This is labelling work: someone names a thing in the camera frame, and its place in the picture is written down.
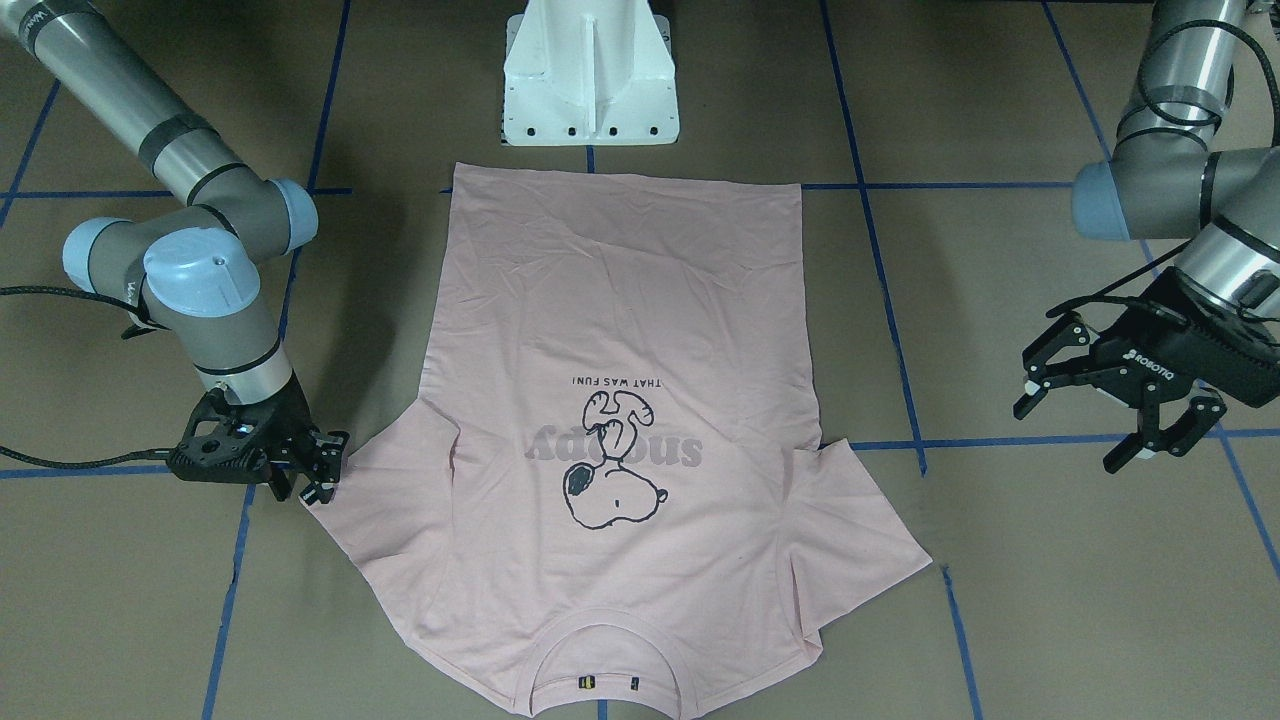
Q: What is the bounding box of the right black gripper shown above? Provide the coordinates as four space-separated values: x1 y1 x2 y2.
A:
166 374 349 505

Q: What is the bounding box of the pink Snoopy t-shirt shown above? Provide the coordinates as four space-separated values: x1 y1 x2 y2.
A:
312 164 931 719

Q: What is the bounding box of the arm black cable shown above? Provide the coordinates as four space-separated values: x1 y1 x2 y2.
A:
0 286 180 471
1044 15 1280 323

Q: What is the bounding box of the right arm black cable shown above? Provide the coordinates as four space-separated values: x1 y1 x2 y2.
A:
0 286 180 471

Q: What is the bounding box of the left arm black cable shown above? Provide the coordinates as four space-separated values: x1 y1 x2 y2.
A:
1044 15 1280 323

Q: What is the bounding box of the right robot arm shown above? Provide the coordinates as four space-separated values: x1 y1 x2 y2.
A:
3 1 349 505

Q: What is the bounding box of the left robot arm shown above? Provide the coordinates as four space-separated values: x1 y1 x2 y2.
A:
1012 1 1279 473

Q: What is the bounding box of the white camera post base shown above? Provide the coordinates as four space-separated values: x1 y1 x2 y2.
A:
500 1 681 147

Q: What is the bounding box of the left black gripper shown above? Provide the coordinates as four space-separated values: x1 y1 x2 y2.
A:
1012 268 1280 475

